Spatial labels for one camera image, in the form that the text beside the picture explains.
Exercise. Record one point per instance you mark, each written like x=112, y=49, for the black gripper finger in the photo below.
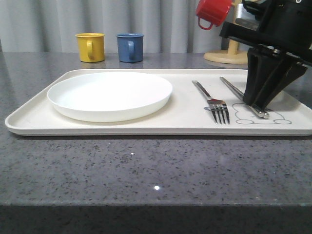
x=272, y=75
x=252, y=52

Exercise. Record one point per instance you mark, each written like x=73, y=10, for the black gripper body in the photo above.
x=285, y=24

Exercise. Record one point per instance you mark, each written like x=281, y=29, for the silver chopstick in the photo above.
x=234, y=89
x=262, y=112

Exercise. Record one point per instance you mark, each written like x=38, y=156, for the silver metal fork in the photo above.
x=218, y=108

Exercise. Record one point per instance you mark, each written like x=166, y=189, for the white round plate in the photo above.
x=110, y=96

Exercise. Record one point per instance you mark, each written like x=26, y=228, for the wooden mug tree stand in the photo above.
x=232, y=55

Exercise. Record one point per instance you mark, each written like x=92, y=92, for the red enamel mug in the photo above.
x=212, y=11

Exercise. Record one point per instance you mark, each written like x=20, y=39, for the cream rabbit serving tray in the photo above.
x=185, y=113

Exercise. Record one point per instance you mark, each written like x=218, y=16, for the blue enamel mug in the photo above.
x=130, y=47

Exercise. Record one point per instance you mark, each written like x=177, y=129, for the yellow enamel mug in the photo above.
x=91, y=47

